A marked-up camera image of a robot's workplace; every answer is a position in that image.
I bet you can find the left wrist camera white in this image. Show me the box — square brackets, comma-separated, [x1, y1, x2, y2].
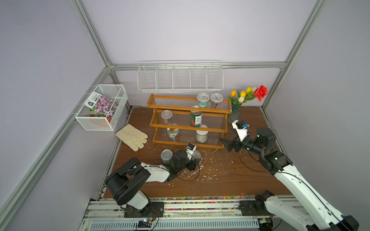
[186, 143, 197, 160]

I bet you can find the cream work glove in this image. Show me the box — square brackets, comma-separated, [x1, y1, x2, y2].
[115, 124, 148, 152]

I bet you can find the silver green tin can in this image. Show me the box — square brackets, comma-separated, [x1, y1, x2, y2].
[161, 149, 173, 164]

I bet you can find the purple seed plastic jar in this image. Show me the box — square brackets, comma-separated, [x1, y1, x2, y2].
[192, 150, 201, 163]

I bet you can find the green seed plastic jar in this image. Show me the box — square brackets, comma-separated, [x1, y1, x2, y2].
[197, 92, 210, 108]

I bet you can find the white tin can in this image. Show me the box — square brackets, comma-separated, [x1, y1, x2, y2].
[196, 131, 208, 143]

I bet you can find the white wire side basket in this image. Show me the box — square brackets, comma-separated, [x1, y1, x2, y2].
[75, 84, 128, 131]

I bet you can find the green red tomato can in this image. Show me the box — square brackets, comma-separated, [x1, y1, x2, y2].
[190, 111, 202, 128]

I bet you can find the wooden three-tier shelf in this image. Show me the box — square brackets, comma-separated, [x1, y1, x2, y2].
[147, 94, 232, 149]

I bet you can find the purple flower seed packet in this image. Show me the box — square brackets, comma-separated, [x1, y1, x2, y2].
[84, 91, 119, 118]

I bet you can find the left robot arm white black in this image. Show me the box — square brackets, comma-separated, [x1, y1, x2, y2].
[105, 149, 201, 212]

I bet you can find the white wire wall basket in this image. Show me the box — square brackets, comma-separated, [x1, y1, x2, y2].
[137, 60, 224, 91]

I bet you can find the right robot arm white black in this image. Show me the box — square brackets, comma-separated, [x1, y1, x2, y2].
[220, 125, 359, 231]

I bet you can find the tomato lid round tin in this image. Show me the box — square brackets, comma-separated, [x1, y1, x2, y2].
[167, 128, 179, 141]

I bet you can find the glass vase with flowers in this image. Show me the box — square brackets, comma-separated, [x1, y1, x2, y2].
[227, 85, 268, 123]

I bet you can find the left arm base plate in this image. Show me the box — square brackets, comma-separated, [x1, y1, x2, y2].
[124, 202, 164, 218]

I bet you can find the aluminium rail frame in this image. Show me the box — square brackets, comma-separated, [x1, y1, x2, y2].
[77, 196, 310, 231]

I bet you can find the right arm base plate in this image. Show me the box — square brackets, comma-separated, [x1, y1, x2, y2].
[238, 200, 272, 216]

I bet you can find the red seed plastic jar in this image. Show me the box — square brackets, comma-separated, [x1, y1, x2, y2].
[161, 110, 173, 124]

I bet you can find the dark seed plastic jar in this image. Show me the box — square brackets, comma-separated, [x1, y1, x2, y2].
[210, 93, 223, 109]

